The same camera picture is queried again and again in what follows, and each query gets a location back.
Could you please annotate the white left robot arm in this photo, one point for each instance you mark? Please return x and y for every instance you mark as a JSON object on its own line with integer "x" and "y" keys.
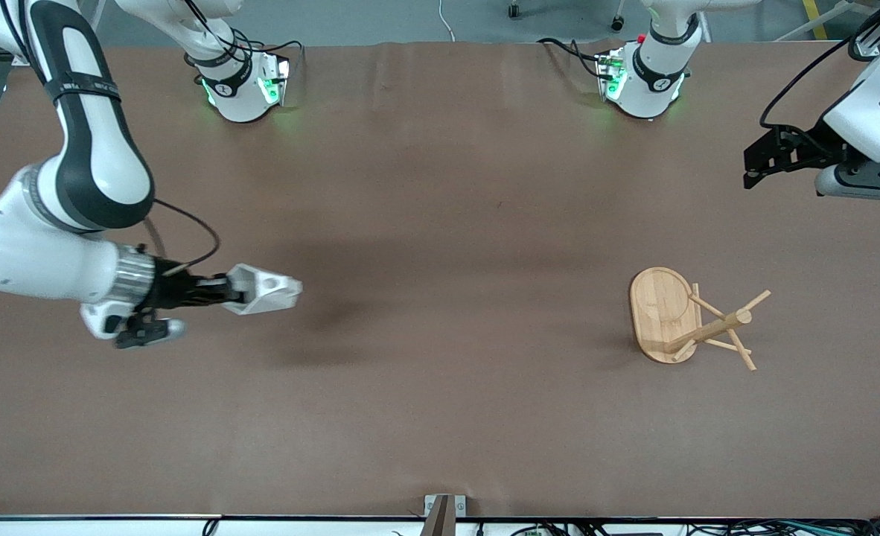
{"x": 652, "y": 82}

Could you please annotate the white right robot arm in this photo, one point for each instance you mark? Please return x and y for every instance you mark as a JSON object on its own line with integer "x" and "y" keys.
{"x": 83, "y": 149}

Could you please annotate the white faceted cup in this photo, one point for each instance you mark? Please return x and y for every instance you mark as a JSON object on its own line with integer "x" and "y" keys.
{"x": 269, "y": 290}

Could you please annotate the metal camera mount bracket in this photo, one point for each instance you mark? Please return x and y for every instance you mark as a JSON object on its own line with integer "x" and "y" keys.
{"x": 444, "y": 514}

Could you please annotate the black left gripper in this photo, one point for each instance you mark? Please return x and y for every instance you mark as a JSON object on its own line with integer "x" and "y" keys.
{"x": 817, "y": 144}

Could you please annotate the wooden cup rack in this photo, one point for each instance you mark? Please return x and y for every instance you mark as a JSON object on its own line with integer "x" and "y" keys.
{"x": 660, "y": 313}

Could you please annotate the brown table cover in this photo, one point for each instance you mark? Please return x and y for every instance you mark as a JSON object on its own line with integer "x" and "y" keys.
{"x": 440, "y": 223}

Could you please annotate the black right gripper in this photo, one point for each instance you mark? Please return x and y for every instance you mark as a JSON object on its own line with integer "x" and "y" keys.
{"x": 174, "y": 289}

